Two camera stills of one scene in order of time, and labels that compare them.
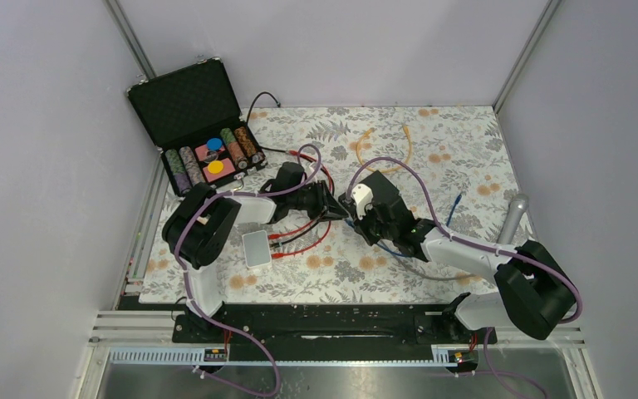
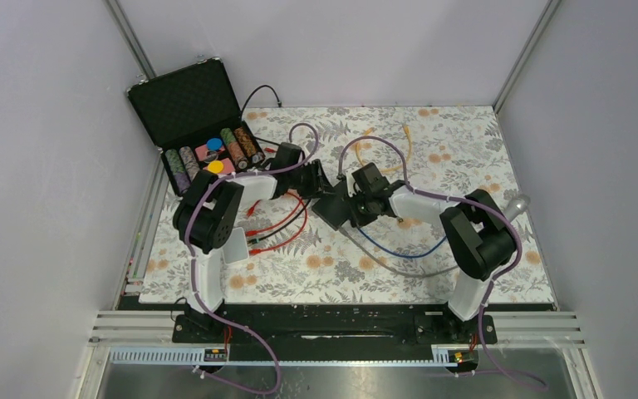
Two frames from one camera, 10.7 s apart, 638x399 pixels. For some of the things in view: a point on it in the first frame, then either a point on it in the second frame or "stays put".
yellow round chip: (215, 167) stays put
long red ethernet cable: (285, 233) to (264, 230)
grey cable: (425, 277) to (401, 273)
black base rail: (336, 331) stays put
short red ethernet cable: (274, 255) to (250, 212)
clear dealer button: (210, 156) stays put
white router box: (257, 248) to (236, 248)
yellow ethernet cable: (410, 145) stays put
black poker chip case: (191, 114) stays put
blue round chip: (214, 144) stays put
